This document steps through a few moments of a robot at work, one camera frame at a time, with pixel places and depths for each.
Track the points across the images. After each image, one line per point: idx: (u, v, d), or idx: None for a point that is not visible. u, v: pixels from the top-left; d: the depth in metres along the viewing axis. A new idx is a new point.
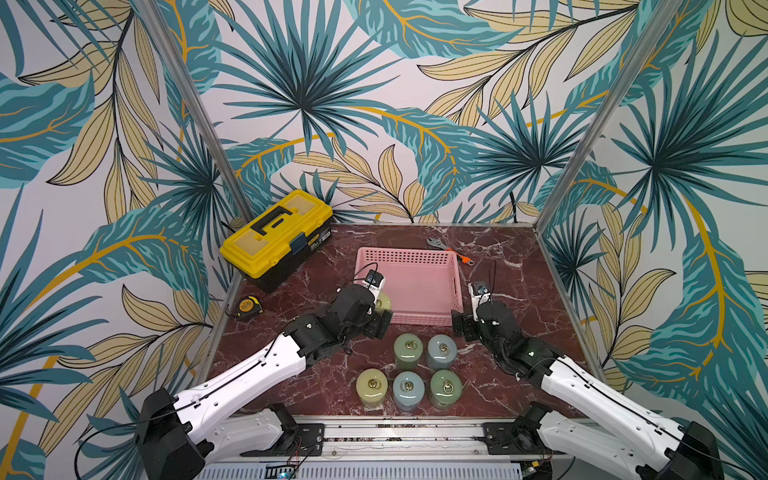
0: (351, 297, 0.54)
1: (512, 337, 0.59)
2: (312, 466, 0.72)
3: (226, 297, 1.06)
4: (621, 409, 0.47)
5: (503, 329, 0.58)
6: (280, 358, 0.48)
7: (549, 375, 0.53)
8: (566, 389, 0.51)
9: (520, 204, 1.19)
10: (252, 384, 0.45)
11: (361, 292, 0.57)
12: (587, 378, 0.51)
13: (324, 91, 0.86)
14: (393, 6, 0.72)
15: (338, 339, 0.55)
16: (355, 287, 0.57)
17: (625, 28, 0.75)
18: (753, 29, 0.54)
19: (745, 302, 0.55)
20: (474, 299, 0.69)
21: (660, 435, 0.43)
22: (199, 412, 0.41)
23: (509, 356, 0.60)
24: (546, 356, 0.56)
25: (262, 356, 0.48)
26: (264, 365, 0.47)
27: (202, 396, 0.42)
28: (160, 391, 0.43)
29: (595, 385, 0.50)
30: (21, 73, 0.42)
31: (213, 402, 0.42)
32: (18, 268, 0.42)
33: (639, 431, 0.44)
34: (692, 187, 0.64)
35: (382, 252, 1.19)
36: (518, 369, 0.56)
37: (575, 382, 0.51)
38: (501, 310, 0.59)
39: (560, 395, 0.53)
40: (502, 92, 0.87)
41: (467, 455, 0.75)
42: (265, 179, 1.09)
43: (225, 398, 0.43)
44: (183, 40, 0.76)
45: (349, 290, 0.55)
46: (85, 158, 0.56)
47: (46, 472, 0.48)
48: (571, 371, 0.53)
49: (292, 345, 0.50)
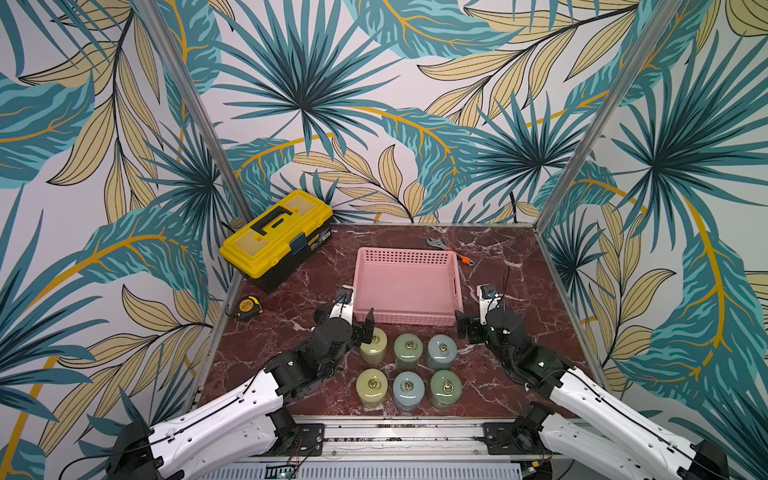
0: (325, 337, 0.53)
1: (521, 346, 0.58)
2: (312, 466, 0.72)
3: (226, 297, 1.06)
4: (631, 424, 0.46)
5: (514, 338, 0.57)
6: (258, 395, 0.50)
7: (560, 387, 0.52)
8: (576, 402, 0.50)
9: (520, 205, 1.20)
10: (227, 420, 0.46)
11: (337, 330, 0.56)
12: (599, 392, 0.51)
13: (324, 91, 0.86)
14: (393, 6, 0.72)
15: (318, 376, 0.56)
16: (332, 324, 0.56)
17: (625, 28, 0.75)
18: (753, 29, 0.54)
19: (746, 302, 0.55)
20: (484, 302, 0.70)
21: (672, 453, 0.43)
22: (171, 447, 0.42)
23: (518, 365, 0.59)
24: (557, 368, 0.55)
25: (240, 392, 0.49)
26: (241, 402, 0.48)
27: (177, 430, 0.44)
28: (136, 423, 0.43)
29: (606, 400, 0.49)
30: (21, 73, 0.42)
31: (186, 437, 0.44)
32: (18, 269, 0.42)
33: (651, 448, 0.44)
34: (692, 187, 0.64)
35: (382, 253, 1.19)
36: (527, 380, 0.55)
37: (586, 395, 0.51)
38: (512, 319, 0.58)
39: (568, 407, 0.52)
40: (502, 93, 0.87)
41: (466, 455, 0.74)
42: (265, 179, 1.09)
43: (199, 433, 0.44)
44: (183, 40, 0.76)
45: (337, 325, 0.56)
46: (85, 157, 0.56)
47: (46, 472, 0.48)
48: (582, 383, 0.52)
49: (272, 382, 0.52)
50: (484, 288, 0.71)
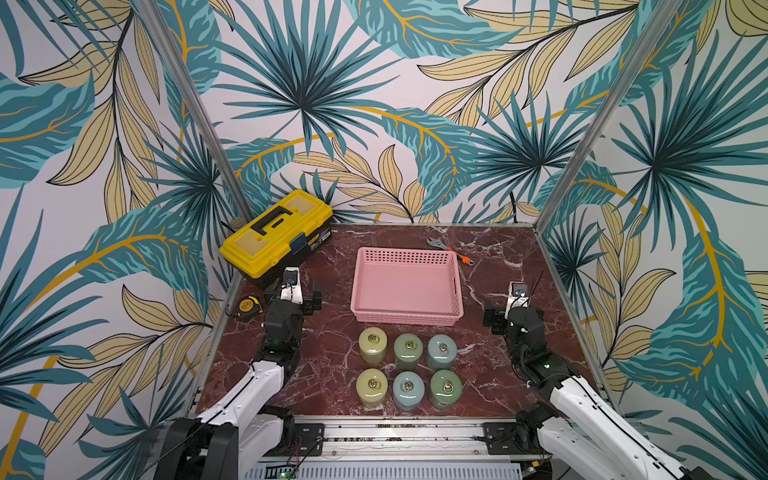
0: (276, 321, 0.61)
1: (535, 347, 0.60)
2: (312, 466, 0.72)
3: (226, 297, 1.06)
4: (622, 436, 0.47)
5: (530, 337, 0.59)
6: (265, 369, 0.58)
7: (559, 388, 0.55)
8: (572, 406, 0.53)
9: (520, 204, 1.19)
10: (256, 389, 0.53)
11: (282, 310, 0.63)
12: (598, 400, 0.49)
13: (324, 91, 0.86)
14: (393, 6, 0.72)
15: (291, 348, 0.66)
16: (278, 307, 0.64)
17: (625, 28, 0.75)
18: (752, 29, 0.54)
19: (745, 302, 0.55)
20: (511, 299, 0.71)
21: (657, 468, 0.43)
22: (230, 415, 0.46)
23: (527, 363, 0.62)
24: (562, 372, 0.57)
25: (252, 372, 0.57)
26: (258, 376, 0.56)
27: (224, 406, 0.48)
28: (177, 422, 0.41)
29: (603, 408, 0.51)
30: (21, 73, 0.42)
31: (235, 406, 0.48)
32: (18, 269, 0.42)
33: (636, 459, 0.45)
34: (692, 187, 0.64)
35: (382, 252, 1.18)
36: (531, 378, 0.58)
37: (583, 400, 0.52)
38: (533, 319, 0.60)
39: (567, 411, 0.54)
40: (502, 92, 0.87)
41: (467, 456, 0.74)
42: (265, 179, 1.09)
43: (243, 401, 0.49)
44: (183, 40, 0.76)
45: (280, 305, 0.64)
46: (84, 158, 0.55)
47: (46, 472, 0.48)
48: (582, 390, 0.54)
49: (269, 361, 0.61)
50: (514, 286, 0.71)
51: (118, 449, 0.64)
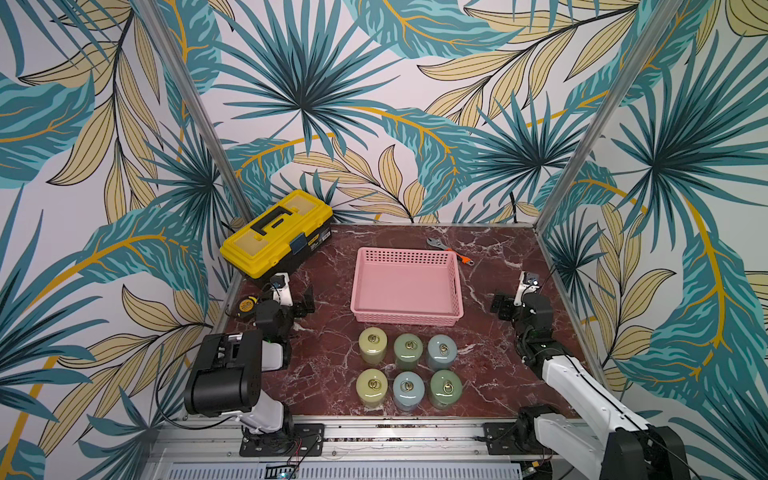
0: (268, 313, 0.70)
1: (540, 331, 0.65)
2: (312, 466, 0.72)
3: (226, 298, 1.06)
4: (597, 395, 0.50)
5: (538, 321, 0.64)
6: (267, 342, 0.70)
7: (551, 360, 0.59)
8: (559, 375, 0.57)
9: (520, 204, 1.19)
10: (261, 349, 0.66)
11: (269, 307, 0.72)
12: (583, 371, 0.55)
13: (324, 91, 0.86)
14: (393, 6, 0.72)
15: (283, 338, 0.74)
16: (265, 303, 0.73)
17: (625, 28, 0.75)
18: (752, 29, 0.54)
19: (746, 302, 0.55)
20: (521, 287, 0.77)
21: (621, 418, 0.46)
22: None
23: (527, 342, 0.66)
24: (557, 350, 0.62)
25: None
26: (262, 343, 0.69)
27: None
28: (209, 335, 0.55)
29: (585, 376, 0.55)
30: (21, 73, 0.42)
31: None
32: (18, 269, 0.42)
33: (603, 411, 0.47)
34: (692, 187, 0.64)
35: (382, 252, 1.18)
36: (528, 355, 0.63)
37: (569, 369, 0.57)
38: (543, 303, 0.65)
39: (555, 382, 0.58)
40: (502, 92, 0.87)
41: (466, 456, 0.74)
42: (265, 179, 1.09)
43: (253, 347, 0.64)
44: (183, 40, 0.76)
45: (266, 304, 0.72)
46: (85, 159, 0.56)
47: (46, 471, 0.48)
48: (570, 362, 0.59)
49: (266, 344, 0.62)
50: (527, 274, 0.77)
51: (117, 448, 0.63)
